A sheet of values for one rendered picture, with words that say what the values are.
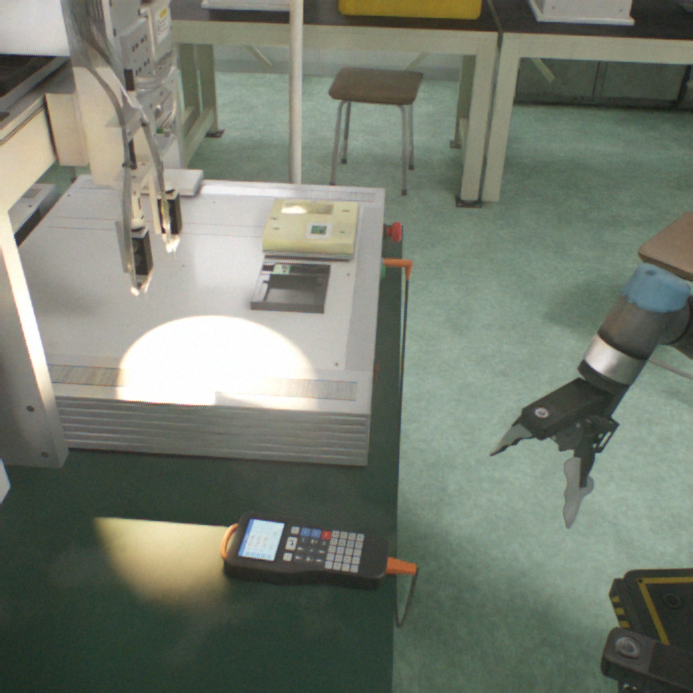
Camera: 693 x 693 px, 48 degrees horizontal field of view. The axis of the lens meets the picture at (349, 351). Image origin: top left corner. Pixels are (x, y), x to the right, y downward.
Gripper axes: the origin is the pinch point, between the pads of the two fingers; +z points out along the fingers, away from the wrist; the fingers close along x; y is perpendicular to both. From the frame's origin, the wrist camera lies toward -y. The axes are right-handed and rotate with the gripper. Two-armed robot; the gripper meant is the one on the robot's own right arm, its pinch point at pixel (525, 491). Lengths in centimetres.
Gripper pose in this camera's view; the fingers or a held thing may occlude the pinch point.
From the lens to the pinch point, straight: 117.5
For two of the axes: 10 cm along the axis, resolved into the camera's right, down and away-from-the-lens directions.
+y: 7.4, 0.4, 6.8
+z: -3.9, 8.4, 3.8
